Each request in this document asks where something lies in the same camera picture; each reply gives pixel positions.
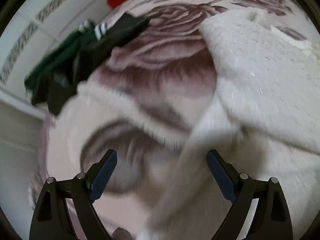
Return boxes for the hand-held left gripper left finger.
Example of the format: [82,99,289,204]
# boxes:
[29,149,118,240]

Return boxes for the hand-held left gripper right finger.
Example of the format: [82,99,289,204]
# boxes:
[206,149,293,240]

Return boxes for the white fluffy garment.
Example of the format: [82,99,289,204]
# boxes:
[62,7,320,240]

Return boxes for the white wardrobe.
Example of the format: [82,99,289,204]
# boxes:
[0,0,112,230]

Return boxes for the green striped pants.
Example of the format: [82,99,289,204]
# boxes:
[24,20,108,94]

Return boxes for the dark green striped garment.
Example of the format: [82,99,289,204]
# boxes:
[31,12,152,116]

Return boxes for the floral plush blanket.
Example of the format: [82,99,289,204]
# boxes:
[27,0,320,240]

